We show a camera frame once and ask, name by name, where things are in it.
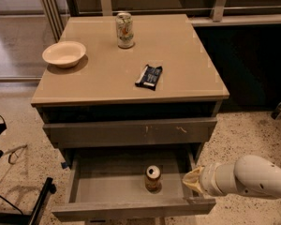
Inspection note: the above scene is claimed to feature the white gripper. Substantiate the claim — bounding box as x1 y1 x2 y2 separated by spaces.
182 162 237 196

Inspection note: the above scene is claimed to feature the orange soda can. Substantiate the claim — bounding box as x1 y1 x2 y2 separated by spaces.
144 165 161 192

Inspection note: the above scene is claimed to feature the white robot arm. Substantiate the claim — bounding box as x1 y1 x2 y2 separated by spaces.
182 155 281 199

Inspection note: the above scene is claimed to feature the closed grey top drawer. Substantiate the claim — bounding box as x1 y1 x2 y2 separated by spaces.
43 117 217 148

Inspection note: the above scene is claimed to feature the open grey middle drawer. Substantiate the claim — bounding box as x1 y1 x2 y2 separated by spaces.
52 145 215 221

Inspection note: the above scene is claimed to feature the grey drawer cabinet beige top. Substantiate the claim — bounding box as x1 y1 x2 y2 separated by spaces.
30 13 230 225

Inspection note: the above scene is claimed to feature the white green soda can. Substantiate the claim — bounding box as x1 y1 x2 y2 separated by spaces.
115 12 134 49

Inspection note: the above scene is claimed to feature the dark blue snack wrapper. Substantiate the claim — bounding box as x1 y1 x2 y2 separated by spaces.
135 65 163 91

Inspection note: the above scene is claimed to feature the small grey floor object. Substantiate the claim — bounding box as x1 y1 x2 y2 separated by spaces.
271 102 281 120

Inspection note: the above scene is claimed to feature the white paper bowl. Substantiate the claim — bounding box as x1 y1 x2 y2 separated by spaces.
42 41 86 68

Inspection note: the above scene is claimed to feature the black floor cable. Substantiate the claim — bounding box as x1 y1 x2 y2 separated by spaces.
2 143 28 166

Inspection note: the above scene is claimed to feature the black chair frame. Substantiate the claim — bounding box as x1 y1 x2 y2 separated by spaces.
0 115 56 225

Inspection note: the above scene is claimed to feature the metal railing frame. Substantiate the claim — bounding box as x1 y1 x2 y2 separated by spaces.
40 0 281 38

